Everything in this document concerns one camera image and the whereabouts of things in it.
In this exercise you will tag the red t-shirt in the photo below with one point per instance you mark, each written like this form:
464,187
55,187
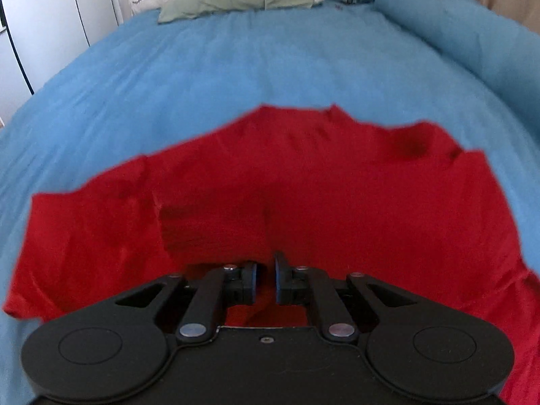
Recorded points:
320,194

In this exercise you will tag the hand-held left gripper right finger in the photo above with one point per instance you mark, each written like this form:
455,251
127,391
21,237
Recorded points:
279,276

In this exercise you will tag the white wardrobe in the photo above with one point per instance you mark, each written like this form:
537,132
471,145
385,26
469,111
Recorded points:
46,21

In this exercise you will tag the blue bolster pillow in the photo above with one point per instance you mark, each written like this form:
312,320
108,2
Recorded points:
455,21

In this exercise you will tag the blue bed sheet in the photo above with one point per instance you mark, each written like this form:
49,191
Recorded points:
236,67

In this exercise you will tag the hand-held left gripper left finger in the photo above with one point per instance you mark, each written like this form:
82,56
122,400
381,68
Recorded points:
251,276

